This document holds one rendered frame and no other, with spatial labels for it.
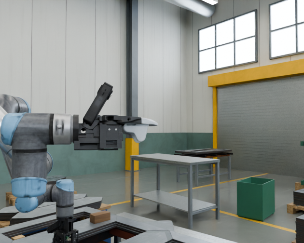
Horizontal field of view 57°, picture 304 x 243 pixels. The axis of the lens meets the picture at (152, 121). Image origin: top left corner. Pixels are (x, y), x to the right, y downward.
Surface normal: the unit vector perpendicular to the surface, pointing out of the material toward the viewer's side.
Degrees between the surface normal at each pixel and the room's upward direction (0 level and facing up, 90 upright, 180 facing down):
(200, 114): 90
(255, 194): 90
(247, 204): 90
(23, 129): 90
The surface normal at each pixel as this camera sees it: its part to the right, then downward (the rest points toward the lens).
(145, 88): 0.64, -0.02
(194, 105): -0.77, -0.02
